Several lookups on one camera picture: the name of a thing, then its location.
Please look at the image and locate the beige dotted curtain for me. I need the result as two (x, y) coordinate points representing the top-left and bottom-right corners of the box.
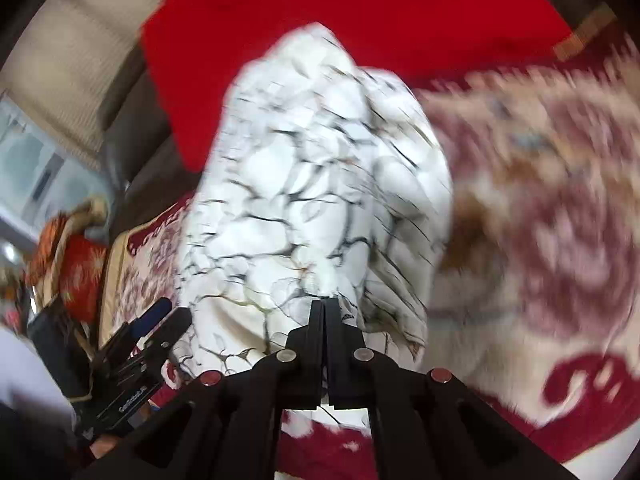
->
(0, 0), (151, 171)

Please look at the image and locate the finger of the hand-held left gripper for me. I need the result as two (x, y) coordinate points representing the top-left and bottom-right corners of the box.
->
(97, 299), (173, 361)
(140, 307), (193, 361)

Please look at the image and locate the red blanket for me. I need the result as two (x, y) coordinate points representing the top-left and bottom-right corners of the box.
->
(140, 0), (573, 171)

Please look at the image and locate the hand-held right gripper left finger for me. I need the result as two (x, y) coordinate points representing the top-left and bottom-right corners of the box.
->
(75, 299), (326, 480)

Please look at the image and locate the orange black patterned cloth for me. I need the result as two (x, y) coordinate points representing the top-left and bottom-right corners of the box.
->
(27, 212), (76, 281)

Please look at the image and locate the red gift box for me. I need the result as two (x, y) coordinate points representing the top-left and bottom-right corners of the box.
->
(60, 235), (108, 323)

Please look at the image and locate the floral red sofa mat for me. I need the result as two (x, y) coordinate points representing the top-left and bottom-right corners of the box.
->
(97, 25), (640, 480)

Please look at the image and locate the person's left hand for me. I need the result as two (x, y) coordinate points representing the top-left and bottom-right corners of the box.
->
(89, 432), (126, 461)

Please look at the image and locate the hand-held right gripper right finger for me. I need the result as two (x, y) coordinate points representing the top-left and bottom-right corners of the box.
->
(325, 297), (576, 480)

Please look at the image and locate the white black-patterned coat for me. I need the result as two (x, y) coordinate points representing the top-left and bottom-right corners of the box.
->
(172, 22), (453, 436)

